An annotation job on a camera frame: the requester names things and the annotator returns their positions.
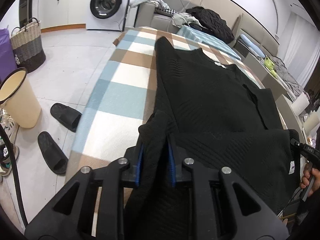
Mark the blue checked folded blanket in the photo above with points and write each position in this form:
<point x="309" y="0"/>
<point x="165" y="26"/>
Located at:
<point x="207" y="40"/>

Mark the white sneaker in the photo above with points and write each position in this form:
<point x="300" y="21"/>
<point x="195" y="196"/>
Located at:
<point x="8" y="127"/>

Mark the grey sofa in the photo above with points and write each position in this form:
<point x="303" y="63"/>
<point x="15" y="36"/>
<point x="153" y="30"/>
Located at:
<point x="160" y="21"/>

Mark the light grey throw blanket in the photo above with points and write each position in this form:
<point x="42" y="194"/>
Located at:
<point x="150" y="1"/>

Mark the white cabinet with wooden top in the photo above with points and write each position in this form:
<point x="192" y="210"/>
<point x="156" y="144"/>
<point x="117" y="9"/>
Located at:
<point x="62" y="7"/>

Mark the black and white patterned pillow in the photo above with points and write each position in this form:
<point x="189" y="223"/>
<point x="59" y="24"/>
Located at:
<point x="165" y="11"/>

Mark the beige waste bin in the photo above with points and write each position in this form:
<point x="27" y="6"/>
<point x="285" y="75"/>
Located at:
<point x="22" y="105"/>

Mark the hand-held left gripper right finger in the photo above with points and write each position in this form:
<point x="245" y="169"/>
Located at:
<point x="172" y="166"/>

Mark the plaid blanket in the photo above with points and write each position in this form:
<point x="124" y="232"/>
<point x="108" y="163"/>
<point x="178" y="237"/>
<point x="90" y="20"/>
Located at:
<point x="120" y="97"/>

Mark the white curtain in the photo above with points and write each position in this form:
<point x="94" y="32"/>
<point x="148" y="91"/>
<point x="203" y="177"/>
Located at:
<point x="300" y="50"/>

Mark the black puffer jacket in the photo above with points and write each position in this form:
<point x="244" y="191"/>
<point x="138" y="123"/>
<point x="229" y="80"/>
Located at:
<point x="212" y="22"/>

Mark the purple bag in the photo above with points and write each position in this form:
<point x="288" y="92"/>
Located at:
<point x="6" y="55"/>

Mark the beige bed frame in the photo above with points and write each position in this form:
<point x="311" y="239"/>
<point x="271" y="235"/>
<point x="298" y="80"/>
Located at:
<point x="260" y="35"/>

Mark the white washing machine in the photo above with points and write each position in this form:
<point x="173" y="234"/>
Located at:
<point x="110" y="5"/>

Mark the black door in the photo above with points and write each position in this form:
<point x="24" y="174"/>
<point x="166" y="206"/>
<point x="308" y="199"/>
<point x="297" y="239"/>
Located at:
<point x="26" y="5"/>

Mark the black slipper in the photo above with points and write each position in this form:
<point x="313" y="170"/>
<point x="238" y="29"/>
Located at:
<point x="51" y="152"/>
<point x="65" y="116"/>

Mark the blue pillow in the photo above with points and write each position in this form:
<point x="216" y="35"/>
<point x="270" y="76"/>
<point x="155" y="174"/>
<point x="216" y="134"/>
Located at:
<point x="255" y="45"/>

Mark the person's right hand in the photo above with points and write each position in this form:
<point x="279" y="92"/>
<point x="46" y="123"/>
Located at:
<point x="315" y="180"/>

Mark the woven laundry basket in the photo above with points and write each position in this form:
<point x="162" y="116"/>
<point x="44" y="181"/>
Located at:
<point x="27" y="47"/>

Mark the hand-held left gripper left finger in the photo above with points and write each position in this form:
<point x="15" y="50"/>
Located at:
<point x="140" y="166"/>

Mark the yellow-green cloth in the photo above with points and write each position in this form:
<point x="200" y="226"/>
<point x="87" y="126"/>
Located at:
<point x="270" y="65"/>

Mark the grey sneaker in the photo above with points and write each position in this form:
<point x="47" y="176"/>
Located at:
<point x="7" y="162"/>

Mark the black knit sweater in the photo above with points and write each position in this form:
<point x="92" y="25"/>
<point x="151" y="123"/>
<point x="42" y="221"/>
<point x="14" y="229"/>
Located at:
<point x="212" y="105"/>

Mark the white cylinder lamp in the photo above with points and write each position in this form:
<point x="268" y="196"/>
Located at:
<point x="300" y="103"/>
<point x="311" y="122"/>

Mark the crumpled grey cloth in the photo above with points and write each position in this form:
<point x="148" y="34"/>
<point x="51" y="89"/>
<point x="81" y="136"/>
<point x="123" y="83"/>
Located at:
<point x="183" y="18"/>

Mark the grey bed sheet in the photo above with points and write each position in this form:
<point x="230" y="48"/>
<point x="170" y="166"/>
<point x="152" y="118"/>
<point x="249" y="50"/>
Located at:
<point x="287" y="77"/>

